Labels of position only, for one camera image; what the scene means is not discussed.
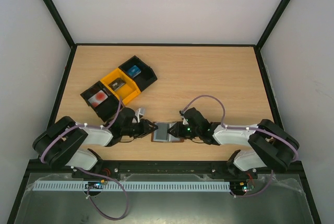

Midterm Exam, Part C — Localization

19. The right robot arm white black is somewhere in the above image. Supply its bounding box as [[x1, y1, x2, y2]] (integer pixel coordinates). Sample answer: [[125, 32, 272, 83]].
[[167, 108, 300, 178]]

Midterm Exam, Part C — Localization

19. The white red card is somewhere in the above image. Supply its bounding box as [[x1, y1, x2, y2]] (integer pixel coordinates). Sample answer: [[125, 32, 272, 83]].
[[88, 90, 108, 108]]

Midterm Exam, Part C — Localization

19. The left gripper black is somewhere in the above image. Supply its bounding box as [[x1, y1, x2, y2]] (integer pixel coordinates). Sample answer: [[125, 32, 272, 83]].
[[122, 119, 158, 139]]

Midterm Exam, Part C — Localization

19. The black plastic bin near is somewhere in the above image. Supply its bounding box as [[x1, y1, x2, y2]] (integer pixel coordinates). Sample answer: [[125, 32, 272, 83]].
[[80, 81, 119, 122]]

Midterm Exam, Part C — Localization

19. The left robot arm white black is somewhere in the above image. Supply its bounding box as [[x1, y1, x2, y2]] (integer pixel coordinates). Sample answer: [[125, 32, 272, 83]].
[[32, 108, 158, 172]]

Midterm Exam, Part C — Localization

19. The light blue slotted cable duct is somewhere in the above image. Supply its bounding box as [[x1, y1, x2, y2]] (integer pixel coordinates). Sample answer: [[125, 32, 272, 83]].
[[32, 181, 230, 192]]

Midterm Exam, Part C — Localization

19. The dark grey card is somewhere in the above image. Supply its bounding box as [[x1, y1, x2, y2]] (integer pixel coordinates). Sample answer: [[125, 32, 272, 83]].
[[109, 78, 126, 91]]

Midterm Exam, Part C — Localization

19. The black plastic bin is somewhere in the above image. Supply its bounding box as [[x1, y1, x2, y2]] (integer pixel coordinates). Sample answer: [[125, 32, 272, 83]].
[[119, 55, 157, 92], [80, 81, 119, 122]]

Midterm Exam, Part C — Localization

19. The black frame post right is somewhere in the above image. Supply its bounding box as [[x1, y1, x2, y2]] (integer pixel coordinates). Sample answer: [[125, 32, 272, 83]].
[[256, 0, 307, 50]]

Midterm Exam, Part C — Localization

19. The purple cable left base loop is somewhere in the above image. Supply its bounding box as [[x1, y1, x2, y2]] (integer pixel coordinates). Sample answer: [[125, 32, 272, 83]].
[[85, 173, 129, 220]]

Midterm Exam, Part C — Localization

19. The purple cable right base loop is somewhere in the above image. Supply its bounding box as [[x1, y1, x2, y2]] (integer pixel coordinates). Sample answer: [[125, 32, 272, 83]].
[[230, 169, 273, 199]]

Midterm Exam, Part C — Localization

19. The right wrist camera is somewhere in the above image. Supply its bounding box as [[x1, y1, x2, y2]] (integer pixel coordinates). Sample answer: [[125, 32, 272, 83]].
[[178, 108, 190, 125]]

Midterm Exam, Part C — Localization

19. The brown leather card holder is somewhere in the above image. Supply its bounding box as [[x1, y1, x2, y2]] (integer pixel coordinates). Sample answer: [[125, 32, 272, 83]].
[[151, 122, 184, 143]]

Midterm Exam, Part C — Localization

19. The black frame post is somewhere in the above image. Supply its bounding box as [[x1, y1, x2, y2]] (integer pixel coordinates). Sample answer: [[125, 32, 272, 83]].
[[256, 0, 307, 50], [27, 0, 76, 50]]

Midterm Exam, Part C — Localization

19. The blue card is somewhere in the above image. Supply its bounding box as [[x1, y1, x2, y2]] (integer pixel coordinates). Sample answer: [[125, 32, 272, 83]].
[[127, 65, 141, 78]]

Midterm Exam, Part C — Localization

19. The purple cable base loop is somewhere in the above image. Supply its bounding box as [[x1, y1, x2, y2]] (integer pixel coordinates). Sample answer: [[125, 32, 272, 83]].
[[230, 169, 273, 199], [85, 173, 129, 220]]

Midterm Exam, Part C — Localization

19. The black plastic bin far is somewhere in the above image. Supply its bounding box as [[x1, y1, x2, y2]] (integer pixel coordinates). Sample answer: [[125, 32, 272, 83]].
[[119, 55, 157, 92]]

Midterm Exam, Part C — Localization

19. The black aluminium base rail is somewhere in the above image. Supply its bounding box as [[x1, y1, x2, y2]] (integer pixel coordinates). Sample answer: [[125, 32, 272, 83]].
[[25, 159, 306, 182]]

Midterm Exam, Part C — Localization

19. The yellow plastic bin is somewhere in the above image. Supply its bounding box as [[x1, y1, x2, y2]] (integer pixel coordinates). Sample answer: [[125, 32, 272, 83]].
[[100, 68, 141, 105]]

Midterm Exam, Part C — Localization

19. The black frame post left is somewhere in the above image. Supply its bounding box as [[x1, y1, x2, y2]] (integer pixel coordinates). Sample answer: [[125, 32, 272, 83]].
[[27, 0, 76, 50]]

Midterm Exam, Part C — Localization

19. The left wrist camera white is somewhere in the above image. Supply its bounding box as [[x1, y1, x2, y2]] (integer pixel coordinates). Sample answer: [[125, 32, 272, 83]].
[[135, 108, 146, 122]]

